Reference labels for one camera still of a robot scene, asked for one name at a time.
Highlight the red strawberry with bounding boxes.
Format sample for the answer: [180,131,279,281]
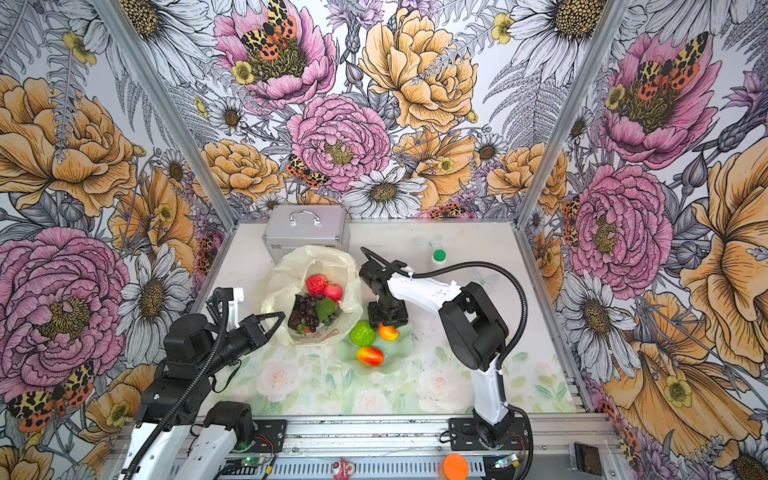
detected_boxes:
[305,274,328,296]

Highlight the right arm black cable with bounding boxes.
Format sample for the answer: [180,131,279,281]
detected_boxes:
[359,245,530,480]

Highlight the light green plate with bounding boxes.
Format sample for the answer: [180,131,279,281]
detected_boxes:
[336,325,413,375]

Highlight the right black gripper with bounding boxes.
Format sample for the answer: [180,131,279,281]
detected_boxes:
[368,295,409,330]

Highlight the red white small object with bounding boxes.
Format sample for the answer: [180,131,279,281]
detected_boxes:
[331,459,356,480]

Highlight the red pink apple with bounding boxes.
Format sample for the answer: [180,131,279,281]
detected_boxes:
[323,283,344,302]

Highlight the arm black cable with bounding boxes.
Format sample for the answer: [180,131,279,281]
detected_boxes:
[122,286,235,480]
[359,245,530,480]

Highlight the orange round cap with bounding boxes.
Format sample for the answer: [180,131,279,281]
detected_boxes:
[437,453,470,480]

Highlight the purple grape bunch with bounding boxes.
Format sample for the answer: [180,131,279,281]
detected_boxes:
[288,293,341,335]

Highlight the white bottle green cap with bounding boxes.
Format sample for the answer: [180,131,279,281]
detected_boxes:
[430,249,448,270]

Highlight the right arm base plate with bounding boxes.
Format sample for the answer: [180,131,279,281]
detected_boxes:
[448,414,532,452]

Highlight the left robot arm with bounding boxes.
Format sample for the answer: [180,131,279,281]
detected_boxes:
[118,312,285,479]

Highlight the aluminium front rail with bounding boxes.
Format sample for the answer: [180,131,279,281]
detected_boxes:
[107,413,625,480]

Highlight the silver metal case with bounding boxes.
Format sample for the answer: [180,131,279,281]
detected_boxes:
[262,204,350,263]

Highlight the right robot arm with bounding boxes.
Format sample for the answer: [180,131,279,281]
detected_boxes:
[359,250,528,449]

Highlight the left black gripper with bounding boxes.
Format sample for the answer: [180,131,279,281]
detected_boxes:
[198,312,286,375]

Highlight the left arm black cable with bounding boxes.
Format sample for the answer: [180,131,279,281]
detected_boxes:
[122,286,235,480]

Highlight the translucent cream plastic bag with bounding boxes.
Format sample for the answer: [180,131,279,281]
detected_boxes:
[258,246,362,349]

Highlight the green bumpy fruit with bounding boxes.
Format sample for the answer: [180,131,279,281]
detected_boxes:
[349,321,377,347]

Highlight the green circuit board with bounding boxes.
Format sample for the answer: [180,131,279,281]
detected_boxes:
[494,453,520,469]

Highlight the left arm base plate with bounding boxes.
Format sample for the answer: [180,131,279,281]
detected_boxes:
[236,418,288,454]

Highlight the yellow orange mango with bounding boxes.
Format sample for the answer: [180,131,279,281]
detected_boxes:
[356,346,385,366]

